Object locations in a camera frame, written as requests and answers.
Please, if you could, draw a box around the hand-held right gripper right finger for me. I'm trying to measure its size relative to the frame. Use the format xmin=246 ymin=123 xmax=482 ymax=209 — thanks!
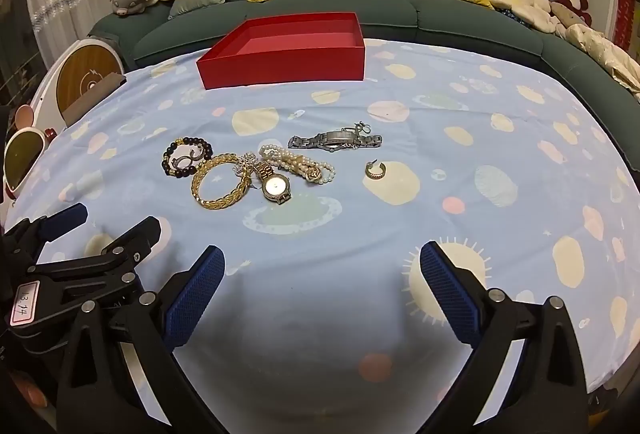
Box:
xmin=419 ymin=241 xmax=588 ymax=434

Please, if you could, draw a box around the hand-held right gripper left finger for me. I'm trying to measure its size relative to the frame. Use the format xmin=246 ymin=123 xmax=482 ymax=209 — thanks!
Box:
xmin=55 ymin=245 xmax=236 ymax=434

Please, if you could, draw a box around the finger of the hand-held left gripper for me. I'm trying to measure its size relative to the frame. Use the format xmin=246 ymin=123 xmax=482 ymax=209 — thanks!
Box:
xmin=0 ymin=204 xmax=88 ymax=265
xmin=30 ymin=215 xmax=162 ymax=296

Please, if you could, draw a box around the black bead bracelet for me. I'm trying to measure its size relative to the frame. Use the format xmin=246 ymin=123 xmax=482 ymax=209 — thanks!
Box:
xmin=161 ymin=136 xmax=215 ymax=178

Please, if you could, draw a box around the gold chain bracelet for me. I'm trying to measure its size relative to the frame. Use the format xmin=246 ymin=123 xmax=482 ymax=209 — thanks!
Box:
xmin=190 ymin=153 xmax=251 ymax=210

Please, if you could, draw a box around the rhinestone brooch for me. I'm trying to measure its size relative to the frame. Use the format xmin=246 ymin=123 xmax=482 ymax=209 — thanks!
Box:
xmin=232 ymin=154 xmax=258 ymax=177

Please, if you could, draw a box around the gold wristwatch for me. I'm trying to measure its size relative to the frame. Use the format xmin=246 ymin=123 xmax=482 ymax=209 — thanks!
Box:
xmin=250 ymin=161 xmax=293 ymax=205

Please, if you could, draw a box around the pearl bracelet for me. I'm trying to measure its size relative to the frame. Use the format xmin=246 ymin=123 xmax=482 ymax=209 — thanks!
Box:
xmin=259 ymin=144 xmax=337 ymax=186

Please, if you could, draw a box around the silver wristwatch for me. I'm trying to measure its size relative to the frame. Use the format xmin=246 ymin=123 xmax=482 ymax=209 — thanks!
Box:
xmin=287 ymin=128 xmax=383 ymax=154

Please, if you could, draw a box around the red cardboard box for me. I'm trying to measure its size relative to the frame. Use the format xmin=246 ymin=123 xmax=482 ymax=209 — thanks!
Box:
xmin=196 ymin=12 xmax=367 ymax=90

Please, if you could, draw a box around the white framed round device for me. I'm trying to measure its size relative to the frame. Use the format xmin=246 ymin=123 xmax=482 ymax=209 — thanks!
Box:
xmin=2 ymin=106 xmax=56 ymax=205

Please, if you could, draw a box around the printed blue tablecloth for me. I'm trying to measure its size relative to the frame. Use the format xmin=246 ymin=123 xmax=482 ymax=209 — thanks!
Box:
xmin=0 ymin=36 xmax=640 ymax=434

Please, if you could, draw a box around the brown pad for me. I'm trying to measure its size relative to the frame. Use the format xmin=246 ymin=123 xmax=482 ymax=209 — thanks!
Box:
xmin=62 ymin=73 xmax=127 ymax=127

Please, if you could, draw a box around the white machine with wooden disc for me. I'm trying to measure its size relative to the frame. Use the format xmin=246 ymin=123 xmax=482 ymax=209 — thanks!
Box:
xmin=30 ymin=38 xmax=126 ymax=135

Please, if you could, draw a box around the dark glass cabinet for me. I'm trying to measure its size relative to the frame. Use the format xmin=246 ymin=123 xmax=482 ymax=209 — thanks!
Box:
xmin=0 ymin=0 xmax=56 ymax=115

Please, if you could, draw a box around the green sofa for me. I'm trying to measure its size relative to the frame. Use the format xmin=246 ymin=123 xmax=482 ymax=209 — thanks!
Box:
xmin=87 ymin=0 xmax=640 ymax=115

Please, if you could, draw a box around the cream blanket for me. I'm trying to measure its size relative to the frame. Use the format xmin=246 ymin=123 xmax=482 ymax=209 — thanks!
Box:
xmin=555 ymin=21 xmax=640 ymax=102

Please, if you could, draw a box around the beige plush toy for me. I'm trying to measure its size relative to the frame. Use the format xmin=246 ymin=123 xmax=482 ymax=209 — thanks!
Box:
xmin=550 ymin=1 xmax=581 ymax=27

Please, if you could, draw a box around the red wall banner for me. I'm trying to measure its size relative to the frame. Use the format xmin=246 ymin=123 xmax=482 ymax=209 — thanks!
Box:
xmin=612 ymin=0 xmax=640 ymax=50

